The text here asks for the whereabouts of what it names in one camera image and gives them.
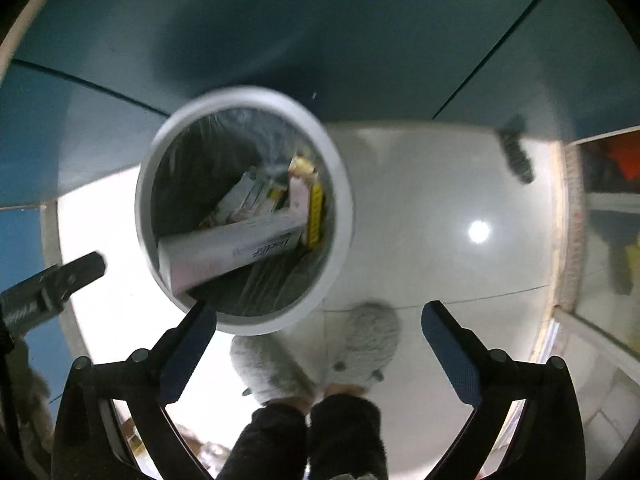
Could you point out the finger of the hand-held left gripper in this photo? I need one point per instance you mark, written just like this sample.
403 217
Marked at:
75 272

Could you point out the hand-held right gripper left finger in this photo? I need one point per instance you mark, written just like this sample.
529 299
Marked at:
189 355

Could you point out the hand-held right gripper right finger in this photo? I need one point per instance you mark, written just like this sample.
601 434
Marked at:
450 357

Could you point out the white round trash bin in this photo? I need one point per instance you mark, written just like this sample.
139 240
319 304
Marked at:
340 170

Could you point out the grey fluffy slipper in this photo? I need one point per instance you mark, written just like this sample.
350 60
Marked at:
367 345
272 367

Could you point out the long white carton box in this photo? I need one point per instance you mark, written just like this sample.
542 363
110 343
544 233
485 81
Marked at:
235 252

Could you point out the person's left leg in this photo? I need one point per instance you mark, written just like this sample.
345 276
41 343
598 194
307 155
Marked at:
277 442

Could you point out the person's leg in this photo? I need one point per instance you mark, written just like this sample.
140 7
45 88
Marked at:
347 435
277 442

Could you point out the person's right leg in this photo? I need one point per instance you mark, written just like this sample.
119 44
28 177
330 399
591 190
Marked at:
347 435

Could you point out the black bin liner bag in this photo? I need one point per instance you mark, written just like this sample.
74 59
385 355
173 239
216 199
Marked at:
200 170

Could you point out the yellow packet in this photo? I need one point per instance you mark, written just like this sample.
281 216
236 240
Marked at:
315 215

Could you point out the yellow and pink box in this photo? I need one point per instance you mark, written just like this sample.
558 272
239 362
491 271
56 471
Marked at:
300 190

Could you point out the glass door cabinet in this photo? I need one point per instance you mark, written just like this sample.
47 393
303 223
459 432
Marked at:
605 220

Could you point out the dark striped object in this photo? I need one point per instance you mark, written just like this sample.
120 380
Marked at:
517 152

